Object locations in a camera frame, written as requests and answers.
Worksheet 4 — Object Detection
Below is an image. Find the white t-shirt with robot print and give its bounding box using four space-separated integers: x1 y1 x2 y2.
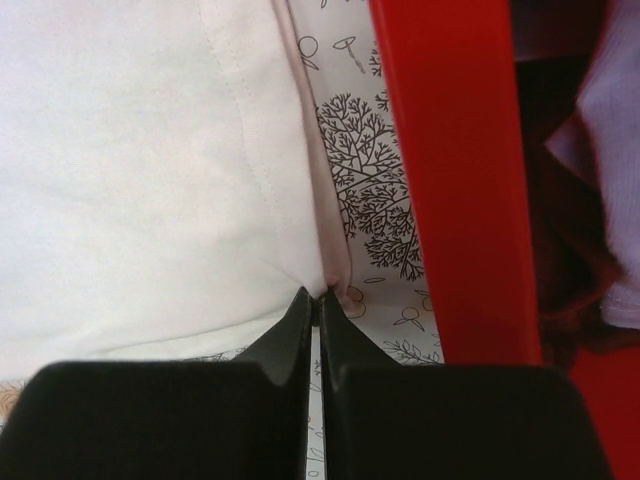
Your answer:
1 1 351 380

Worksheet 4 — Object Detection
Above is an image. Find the lavender t-shirt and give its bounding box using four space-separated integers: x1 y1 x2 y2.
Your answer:
516 1 639 332

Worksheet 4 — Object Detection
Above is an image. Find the red plastic bin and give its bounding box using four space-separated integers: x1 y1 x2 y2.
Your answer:
370 1 639 479

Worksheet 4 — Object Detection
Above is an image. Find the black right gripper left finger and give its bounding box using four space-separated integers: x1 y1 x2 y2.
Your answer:
1 290 313 479

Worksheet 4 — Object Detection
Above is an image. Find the floral patterned table mat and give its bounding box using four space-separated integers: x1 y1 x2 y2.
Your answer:
1 1 442 479

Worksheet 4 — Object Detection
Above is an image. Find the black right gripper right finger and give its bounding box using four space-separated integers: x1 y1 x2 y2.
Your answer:
318 293 613 479

